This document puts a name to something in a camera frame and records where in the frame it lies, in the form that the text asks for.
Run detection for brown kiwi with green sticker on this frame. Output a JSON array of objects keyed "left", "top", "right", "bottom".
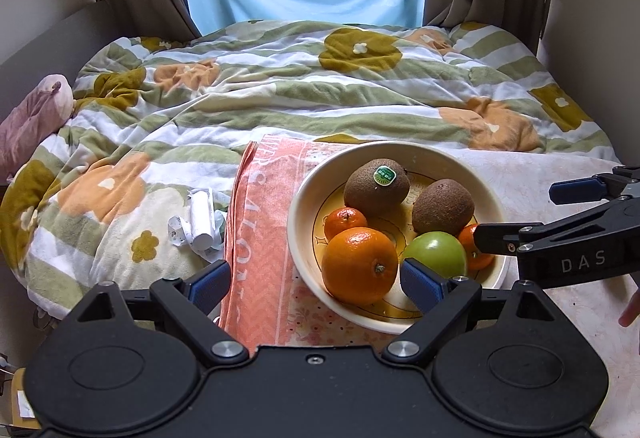
[{"left": 343, "top": 159, "right": 412, "bottom": 220}]

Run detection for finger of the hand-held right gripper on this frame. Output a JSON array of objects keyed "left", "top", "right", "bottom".
[
  {"left": 548, "top": 166, "right": 640, "bottom": 206},
  {"left": 472, "top": 197, "right": 640, "bottom": 255}
]

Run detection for person's right hand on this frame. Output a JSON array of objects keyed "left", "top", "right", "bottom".
[{"left": 618, "top": 286, "right": 640, "bottom": 329}]

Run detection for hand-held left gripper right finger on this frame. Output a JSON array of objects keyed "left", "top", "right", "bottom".
[{"left": 382, "top": 257, "right": 562, "bottom": 367}]

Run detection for small mandarin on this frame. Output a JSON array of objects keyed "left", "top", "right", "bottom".
[
  {"left": 457, "top": 223, "right": 496, "bottom": 270},
  {"left": 324, "top": 207, "right": 368, "bottom": 241}
]

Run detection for grey bed frame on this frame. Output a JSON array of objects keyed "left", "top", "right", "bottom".
[{"left": 0, "top": 1, "right": 126, "bottom": 119}]

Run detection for cream and yellow bowl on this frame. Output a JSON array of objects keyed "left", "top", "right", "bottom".
[{"left": 286, "top": 141, "right": 511, "bottom": 335}]

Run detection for green apple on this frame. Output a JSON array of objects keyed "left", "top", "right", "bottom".
[{"left": 402, "top": 231, "right": 469, "bottom": 281}]

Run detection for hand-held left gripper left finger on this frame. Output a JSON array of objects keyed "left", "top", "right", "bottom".
[{"left": 64, "top": 260, "right": 250, "bottom": 368}]

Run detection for pink patterned towel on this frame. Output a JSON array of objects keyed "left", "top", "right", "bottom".
[{"left": 220, "top": 135, "right": 501, "bottom": 348}]

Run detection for white paper roll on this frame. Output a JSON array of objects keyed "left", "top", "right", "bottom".
[{"left": 167, "top": 188, "right": 227, "bottom": 261}]

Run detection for green striped floral quilt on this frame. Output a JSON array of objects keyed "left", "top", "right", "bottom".
[{"left": 0, "top": 20, "right": 623, "bottom": 319}]

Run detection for pink plush toy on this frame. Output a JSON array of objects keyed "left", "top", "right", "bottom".
[{"left": 0, "top": 74, "right": 76, "bottom": 181}]

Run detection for plain brown kiwi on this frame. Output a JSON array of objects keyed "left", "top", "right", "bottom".
[{"left": 412, "top": 179, "right": 475, "bottom": 236}]

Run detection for large orange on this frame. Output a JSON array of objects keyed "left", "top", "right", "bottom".
[{"left": 321, "top": 227, "right": 399, "bottom": 306}]

